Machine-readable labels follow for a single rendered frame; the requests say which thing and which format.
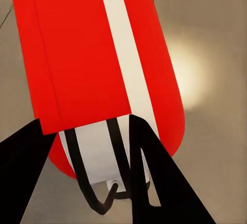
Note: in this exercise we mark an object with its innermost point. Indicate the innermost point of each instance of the radio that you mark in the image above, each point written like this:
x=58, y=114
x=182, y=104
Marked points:
x=89, y=65

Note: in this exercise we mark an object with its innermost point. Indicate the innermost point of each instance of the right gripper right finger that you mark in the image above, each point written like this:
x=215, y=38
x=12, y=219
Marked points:
x=179, y=202

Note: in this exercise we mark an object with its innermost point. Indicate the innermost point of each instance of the coffee table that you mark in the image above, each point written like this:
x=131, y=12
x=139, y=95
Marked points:
x=207, y=43

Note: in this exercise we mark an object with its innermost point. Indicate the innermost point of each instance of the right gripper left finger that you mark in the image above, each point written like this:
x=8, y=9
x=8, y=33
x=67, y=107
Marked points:
x=22, y=157

